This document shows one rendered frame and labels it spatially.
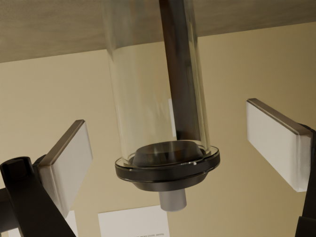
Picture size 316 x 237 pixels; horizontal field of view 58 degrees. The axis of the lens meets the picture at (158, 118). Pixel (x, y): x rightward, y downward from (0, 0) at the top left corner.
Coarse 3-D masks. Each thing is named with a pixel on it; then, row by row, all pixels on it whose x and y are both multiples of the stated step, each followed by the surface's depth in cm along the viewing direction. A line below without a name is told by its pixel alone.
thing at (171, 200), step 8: (200, 176) 27; (136, 184) 27; (144, 184) 26; (152, 184) 26; (160, 184) 26; (168, 184) 26; (176, 184) 26; (184, 184) 26; (192, 184) 27; (160, 192) 29; (168, 192) 29; (176, 192) 29; (184, 192) 30; (160, 200) 30; (168, 200) 29; (176, 200) 29; (184, 200) 29; (168, 208) 29; (176, 208) 29
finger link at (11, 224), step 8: (40, 160) 15; (0, 192) 12; (0, 200) 12; (8, 200) 12; (0, 208) 12; (8, 208) 12; (0, 216) 12; (8, 216) 12; (0, 224) 12; (8, 224) 12; (16, 224) 12; (0, 232) 12
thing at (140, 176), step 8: (208, 160) 26; (216, 160) 27; (184, 168) 25; (192, 168) 25; (200, 168) 25; (208, 168) 26; (120, 176) 27; (128, 176) 26; (136, 176) 25; (144, 176) 25; (152, 176) 25; (160, 176) 24; (168, 176) 24; (176, 176) 24
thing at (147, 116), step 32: (128, 0) 24; (160, 0) 24; (192, 0) 27; (128, 32) 25; (160, 32) 24; (192, 32) 26; (128, 64) 25; (160, 64) 25; (192, 64) 26; (128, 96) 26; (160, 96) 25; (192, 96) 26; (128, 128) 26; (160, 128) 25; (192, 128) 26; (128, 160) 27; (160, 160) 25; (192, 160) 25
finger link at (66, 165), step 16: (80, 128) 18; (64, 144) 15; (80, 144) 17; (48, 160) 13; (64, 160) 14; (80, 160) 17; (48, 176) 13; (64, 176) 14; (80, 176) 16; (48, 192) 13; (64, 192) 14; (64, 208) 13
